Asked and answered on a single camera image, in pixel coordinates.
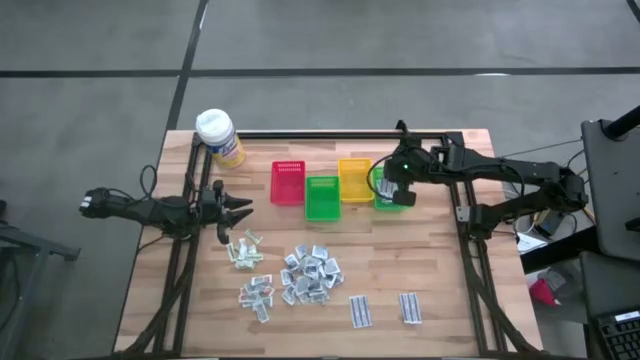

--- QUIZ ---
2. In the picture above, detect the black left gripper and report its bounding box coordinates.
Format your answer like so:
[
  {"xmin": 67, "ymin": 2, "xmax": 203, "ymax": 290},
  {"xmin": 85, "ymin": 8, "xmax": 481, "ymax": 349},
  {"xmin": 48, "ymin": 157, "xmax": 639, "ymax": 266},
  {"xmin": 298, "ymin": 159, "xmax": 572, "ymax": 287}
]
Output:
[{"xmin": 198, "ymin": 179, "xmax": 255, "ymax": 246}]

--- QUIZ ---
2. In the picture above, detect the green plastic basket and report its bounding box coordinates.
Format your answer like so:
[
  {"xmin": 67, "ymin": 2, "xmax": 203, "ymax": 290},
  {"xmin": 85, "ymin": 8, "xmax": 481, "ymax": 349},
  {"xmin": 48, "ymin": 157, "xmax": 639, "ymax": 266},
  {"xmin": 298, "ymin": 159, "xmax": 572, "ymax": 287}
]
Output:
[
  {"xmin": 304, "ymin": 175, "xmax": 342, "ymax": 223},
  {"xmin": 371, "ymin": 165, "xmax": 412, "ymax": 212}
]

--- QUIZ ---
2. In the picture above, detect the red plastic basket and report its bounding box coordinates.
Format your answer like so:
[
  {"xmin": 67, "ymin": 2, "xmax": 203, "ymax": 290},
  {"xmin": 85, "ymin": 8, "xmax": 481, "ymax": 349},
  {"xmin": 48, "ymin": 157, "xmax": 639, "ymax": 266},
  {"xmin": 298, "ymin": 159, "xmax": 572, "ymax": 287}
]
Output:
[{"xmin": 269, "ymin": 160, "xmax": 307, "ymax": 207}]

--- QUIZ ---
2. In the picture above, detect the yellow plastic basket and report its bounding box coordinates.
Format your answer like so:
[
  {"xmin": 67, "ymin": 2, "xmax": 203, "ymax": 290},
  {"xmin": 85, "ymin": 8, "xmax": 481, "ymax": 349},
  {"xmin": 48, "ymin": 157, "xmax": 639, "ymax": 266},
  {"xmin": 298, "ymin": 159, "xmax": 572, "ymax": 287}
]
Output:
[{"xmin": 337, "ymin": 158, "xmax": 375, "ymax": 204}]

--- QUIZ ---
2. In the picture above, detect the yellow Lysol wipes canister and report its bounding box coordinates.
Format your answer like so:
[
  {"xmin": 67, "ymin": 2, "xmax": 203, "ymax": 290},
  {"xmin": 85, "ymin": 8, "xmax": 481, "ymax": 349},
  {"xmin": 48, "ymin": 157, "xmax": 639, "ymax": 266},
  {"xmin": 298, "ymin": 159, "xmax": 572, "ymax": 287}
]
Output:
[{"xmin": 194, "ymin": 108, "xmax": 247, "ymax": 170}]

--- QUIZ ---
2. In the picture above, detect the white paper sheet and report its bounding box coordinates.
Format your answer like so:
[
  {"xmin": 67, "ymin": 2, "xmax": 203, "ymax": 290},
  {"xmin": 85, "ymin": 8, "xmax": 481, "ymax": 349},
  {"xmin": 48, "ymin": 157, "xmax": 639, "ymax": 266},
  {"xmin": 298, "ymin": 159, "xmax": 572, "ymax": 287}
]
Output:
[{"xmin": 514, "ymin": 231, "xmax": 550, "ymax": 254}]

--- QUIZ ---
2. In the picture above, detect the black power supply box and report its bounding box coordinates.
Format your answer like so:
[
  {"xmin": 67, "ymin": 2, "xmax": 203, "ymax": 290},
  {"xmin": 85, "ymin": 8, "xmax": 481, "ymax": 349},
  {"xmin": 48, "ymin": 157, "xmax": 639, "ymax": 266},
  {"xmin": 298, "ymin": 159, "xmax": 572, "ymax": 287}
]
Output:
[{"xmin": 533, "ymin": 209, "xmax": 567, "ymax": 241}]

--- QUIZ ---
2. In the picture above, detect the black desk beam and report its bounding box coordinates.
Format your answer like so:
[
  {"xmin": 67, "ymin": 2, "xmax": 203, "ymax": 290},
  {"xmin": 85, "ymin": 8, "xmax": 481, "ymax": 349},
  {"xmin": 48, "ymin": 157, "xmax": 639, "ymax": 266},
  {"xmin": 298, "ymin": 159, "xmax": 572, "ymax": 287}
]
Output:
[{"xmin": 519, "ymin": 225, "xmax": 601, "ymax": 275}]

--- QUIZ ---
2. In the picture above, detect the red crumpled object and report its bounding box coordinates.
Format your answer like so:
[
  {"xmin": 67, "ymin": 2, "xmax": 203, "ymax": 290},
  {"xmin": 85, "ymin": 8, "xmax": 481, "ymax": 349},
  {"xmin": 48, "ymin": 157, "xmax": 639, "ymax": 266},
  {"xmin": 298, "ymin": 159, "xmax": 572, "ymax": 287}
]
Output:
[{"xmin": 528, "ymin": 277, "xmax": 561, "ymax": 308}]

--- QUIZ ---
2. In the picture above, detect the grey metal stand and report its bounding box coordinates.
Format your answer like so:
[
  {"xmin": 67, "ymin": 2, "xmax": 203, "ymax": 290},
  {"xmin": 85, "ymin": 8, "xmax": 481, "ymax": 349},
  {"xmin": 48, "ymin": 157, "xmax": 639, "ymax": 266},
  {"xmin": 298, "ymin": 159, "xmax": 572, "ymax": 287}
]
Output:
[{"xmin": 0, "ymin": 199, "xmax": 81, "ymax": 360}]

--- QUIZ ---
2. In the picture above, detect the dark grey desk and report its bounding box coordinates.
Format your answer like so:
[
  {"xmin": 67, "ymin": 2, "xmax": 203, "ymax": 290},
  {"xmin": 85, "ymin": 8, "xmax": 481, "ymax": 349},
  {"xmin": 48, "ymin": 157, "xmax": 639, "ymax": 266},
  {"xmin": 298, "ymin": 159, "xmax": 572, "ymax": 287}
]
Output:
[{"xmin": 580, "ymin": 118, "xmax": 640, "ymax": 262}]

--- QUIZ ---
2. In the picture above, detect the black pole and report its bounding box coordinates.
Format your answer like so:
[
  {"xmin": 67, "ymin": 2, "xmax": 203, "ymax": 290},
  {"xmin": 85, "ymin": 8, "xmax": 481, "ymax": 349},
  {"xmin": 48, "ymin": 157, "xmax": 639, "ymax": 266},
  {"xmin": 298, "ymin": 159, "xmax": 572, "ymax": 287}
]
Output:
[{"xmin": 602, "ymin": 103, "xmax": 640, "ymax": 141}]

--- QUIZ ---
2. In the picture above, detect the black keyboard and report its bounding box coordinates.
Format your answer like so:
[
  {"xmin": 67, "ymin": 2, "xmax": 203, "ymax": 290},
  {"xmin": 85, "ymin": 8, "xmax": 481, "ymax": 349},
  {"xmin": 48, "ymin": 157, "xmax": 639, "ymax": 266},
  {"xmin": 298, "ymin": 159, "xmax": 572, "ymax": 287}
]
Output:
[{"xmin": 594, "ymin": 308, "xmax": 640, "ymax": 360}]

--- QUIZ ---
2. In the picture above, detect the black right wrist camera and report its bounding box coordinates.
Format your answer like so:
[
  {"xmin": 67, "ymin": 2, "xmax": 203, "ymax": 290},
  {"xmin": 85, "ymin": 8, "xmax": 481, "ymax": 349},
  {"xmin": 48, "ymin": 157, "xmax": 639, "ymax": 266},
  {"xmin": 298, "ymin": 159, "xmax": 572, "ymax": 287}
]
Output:
[{"xmin": 390, "ymin": 184, "xmax": 418, "ymax": 208}]

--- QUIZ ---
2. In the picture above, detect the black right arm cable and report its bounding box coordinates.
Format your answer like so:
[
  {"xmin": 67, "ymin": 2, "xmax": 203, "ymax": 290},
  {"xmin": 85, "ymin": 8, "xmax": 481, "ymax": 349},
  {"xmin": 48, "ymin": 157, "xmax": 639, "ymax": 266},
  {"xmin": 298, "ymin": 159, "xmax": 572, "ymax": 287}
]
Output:
[{"xmin": 366, "ymin": 152, "xmax": 399, "ymax": 202}]

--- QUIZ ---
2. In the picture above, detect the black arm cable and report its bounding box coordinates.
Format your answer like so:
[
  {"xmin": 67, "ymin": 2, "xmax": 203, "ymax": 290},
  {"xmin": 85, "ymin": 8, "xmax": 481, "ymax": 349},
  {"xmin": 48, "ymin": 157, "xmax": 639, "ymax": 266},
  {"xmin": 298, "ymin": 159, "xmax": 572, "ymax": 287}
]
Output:
[
  {"xmin": 366, "ymin": 152, "xmax": 399, "ymax": 202},
  {"xmin": 139, "ymin": 164, "xmax": 159, "ymax": 200}
]

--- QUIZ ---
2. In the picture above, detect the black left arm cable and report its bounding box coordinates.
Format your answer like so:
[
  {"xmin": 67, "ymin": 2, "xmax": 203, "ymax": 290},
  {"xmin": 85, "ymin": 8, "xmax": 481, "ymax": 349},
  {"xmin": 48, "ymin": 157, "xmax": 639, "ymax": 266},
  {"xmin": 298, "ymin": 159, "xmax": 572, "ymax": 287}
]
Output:
[{"xmin": 139, "ymin": 164, "xmax": 159, "ymax": 200}]

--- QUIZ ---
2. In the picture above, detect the thin black floor cable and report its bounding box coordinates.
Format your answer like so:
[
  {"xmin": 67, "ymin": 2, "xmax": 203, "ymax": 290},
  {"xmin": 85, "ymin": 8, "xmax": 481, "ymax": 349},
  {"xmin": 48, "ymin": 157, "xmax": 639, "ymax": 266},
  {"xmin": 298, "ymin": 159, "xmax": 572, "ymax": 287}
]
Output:
[{"xmin": 495, "ymin": 138, "xmax": 584, "ymax": 160}]

